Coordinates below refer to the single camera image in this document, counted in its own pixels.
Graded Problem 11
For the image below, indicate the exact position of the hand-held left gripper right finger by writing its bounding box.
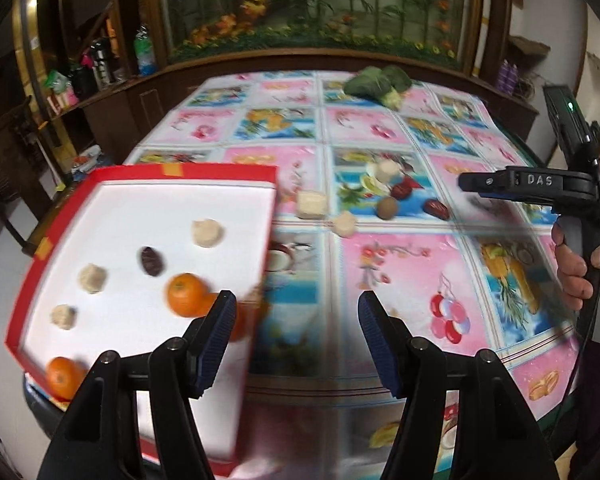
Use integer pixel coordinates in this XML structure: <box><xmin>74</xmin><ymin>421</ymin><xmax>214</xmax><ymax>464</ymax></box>
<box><xmin>357</xmin><ymin>291</ymin><xmax>556</xmax><ymax>480</ymax></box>

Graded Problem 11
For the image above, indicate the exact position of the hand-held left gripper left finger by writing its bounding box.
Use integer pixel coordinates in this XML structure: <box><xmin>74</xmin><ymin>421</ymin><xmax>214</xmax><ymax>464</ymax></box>
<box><xmin>37</xmin><ymin>290</ymin><xmax>238</xmax><ymax>480</ymax></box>

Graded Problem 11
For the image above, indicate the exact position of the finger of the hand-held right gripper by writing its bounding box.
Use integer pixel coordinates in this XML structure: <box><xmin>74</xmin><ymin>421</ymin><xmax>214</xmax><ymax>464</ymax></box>
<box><xmin>458</xmin><ymin>169</ymin><xmax>561</xmax><ymax>206</ymax></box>

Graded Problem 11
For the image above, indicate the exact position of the orange mandarin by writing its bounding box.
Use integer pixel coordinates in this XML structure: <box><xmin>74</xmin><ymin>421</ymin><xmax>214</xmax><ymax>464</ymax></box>
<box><xmin>46</xmin><ymin>356</ymin><xmax>88</xmax><ymax>401</ymax></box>
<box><xmin>166</xmin><ymin>272</ymin><xmax>212</xmax><ymax>318</ymax></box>
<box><xmin>228</xmin><ymin>302</ymin><xmax>263</xmax><ymax>343</ymax></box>

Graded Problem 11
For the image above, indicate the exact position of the brown kiwi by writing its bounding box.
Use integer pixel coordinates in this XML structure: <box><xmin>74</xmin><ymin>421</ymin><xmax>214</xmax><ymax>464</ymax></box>
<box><xmin>376</xmin><ymin>196</ymin><xmax>400</xmax><ymax>221</ymax></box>

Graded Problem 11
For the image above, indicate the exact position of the pale sugarcane chunk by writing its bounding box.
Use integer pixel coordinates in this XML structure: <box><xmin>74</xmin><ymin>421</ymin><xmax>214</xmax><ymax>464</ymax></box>
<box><xmin>191</xmin><ymin>218</ymin><xmax>226</xmax><ymax>249</ymax></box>
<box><xmin>77</xmin><ymin>263</ymin><xmax>108</xmax><ymax>295</ymax></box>
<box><xmin>372</xmin><ymin>160</ymin><xmax>401</xmax><ymax>185</ymax></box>
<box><xmin>332</xmin><ymin>211</ymin><xmax>358</xmax><ymax>237</ymax></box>
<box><xmin>50</xmin><ymin>304</ymin><xmax>78</xmax><ymax>331</ymax></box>
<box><xmin>296</xmin><ymin>190</ymin><xmax>328</xmax><ymax>220</ymax></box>

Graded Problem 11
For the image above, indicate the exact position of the red box with white inside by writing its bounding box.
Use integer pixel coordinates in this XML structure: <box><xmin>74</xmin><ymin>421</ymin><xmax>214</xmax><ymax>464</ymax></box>
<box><xmin>5</xmin><ymin>162</ymin><xmax>281</xmax><ymax>478</ymax></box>

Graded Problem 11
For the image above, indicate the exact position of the person's right hand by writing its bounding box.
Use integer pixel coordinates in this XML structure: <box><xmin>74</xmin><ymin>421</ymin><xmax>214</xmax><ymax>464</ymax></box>
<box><xmin>552</xmin><ymin>221</ymin><xmax>594</xmax><ymax>314</ymax></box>

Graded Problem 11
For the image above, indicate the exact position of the printed pink blue tablecloth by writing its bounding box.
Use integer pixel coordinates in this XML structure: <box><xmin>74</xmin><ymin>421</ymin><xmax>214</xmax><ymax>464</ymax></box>
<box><xmin>122</xmin><ymin>70</ymin><xmax>581</xmax><ymax>480</ymax></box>

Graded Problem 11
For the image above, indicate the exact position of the green bok choy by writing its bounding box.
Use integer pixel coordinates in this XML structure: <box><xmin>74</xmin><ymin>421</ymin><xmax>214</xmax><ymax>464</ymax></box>
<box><xmin>342</xmin><ymin>65</ymin><xmax>413</xmax><ymax>111</ymax></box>

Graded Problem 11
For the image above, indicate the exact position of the white bucket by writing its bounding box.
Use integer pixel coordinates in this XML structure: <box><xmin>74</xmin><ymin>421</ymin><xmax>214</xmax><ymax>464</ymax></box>
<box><xmin>70</xmin><ymin>145</ymin><xmax>103</xmax><ymax>176</ymax></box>

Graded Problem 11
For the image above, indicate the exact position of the glass artificial flower display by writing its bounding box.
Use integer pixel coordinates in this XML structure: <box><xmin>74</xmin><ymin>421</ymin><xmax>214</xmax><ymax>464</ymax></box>
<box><xmin>157</xmin><ymin>0</ymin><xmax>476</xmax><ymax>68</ymax></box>

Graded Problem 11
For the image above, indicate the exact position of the black kettle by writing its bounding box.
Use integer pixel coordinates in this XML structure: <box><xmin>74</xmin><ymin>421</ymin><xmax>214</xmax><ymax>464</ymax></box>
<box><xmin>70</xmin><ymin>62</ymin><xmax>98</xmax><ymax>101</ymax></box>

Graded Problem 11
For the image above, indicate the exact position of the green label plastic bottle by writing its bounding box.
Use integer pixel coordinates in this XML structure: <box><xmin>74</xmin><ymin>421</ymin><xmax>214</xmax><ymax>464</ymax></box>
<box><xmin>132</xmin><ymin>25</ymin><xmax>158</xmax><ymax>77</ymax></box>

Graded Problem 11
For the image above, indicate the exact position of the steel thermos flask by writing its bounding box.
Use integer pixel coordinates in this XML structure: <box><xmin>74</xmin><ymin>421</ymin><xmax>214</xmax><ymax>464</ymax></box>
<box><xmin>90</xmin><ymin>37</ymin><xmax>116</xmax><ymax>88</ymax></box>

